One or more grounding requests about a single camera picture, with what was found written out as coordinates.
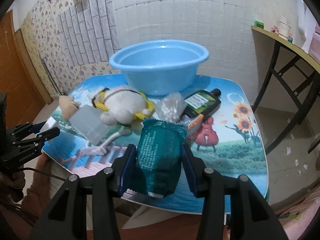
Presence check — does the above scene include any wooden door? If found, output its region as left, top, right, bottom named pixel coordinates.
left=1, top=11, right=53, bottom=127

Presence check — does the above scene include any orange white sachet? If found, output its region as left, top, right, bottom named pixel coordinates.
left=178, top=114, right=204, bottom=143

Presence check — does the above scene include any long clear plastic case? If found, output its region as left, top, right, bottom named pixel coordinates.
left=69, top=105, right=110, bottom=146

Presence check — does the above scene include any white cup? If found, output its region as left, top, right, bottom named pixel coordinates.
left=278, top=16, right=291, bottom=40

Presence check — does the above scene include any beige plush toy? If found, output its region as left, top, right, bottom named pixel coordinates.
left=59, top=95, right=79, bottom=121

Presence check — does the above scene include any white plush with yellow net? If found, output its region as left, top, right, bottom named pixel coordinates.
left=91, top=85, right=155, bottom=126

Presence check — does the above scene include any dustpan with handle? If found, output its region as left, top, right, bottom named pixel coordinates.
left=41, top=57, right=65, bottom=96

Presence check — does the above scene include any wooden side table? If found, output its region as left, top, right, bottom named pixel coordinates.
left=251, top=26, right=319, bottom=154

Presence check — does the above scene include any black lotion bottle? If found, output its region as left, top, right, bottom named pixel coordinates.
left=184, top=88, right=221, bottom=121

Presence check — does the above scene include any teal snack packet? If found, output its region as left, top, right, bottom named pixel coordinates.
left=129, top=119, right=188, bottom=198

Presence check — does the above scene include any green small box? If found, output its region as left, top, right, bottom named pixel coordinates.
left=254, top=21, right=264, bottom=29

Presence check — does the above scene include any bag of white balls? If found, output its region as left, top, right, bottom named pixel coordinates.
left=155, top=92, right=187, bottom=123

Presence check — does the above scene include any white plastic hook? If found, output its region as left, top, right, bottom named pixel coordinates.
left=78, top=129, right=132, bottom=157

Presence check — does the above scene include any blue plastic basin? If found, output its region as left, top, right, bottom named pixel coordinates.
left=109, top=40, right=209, bottom=96

